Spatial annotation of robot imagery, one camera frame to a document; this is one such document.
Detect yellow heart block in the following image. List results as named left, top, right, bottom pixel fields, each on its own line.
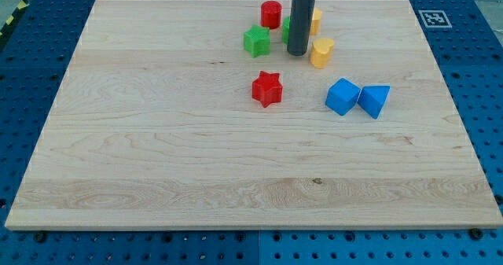
left=310, top=38, right=335, bottom=68

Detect blue triangle block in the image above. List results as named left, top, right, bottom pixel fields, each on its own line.
left=357, top=85, right=391, bottom=120

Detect red star block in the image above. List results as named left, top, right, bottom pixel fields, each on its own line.
left=251, top=71, right=283, bottom=108

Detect green star block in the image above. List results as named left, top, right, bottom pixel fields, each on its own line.
left=243, top=24, right=270, bottom=57

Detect light wooden board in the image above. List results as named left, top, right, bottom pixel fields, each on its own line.
left=6, top=0, right=502, bottom=230

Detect blue cube block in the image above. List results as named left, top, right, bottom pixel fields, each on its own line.
left=325, top=78, right=361, bottom=116

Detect green block behind pusher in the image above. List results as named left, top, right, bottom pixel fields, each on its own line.
left=282, top=16, right=290, bottom=45

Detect red cylinder block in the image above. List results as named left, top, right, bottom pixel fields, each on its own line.
left=260, top=0, right=282, bottom=29

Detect yellow block behind pusher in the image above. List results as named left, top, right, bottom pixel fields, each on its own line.
left=310, top=8, right=323, bottom=35

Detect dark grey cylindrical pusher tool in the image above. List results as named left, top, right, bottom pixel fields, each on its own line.
left=287, top=0, right=315, bottom=57

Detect white fiducial marker tag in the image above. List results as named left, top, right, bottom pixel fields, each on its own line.
left=418, top=9, right=452, bottom=28

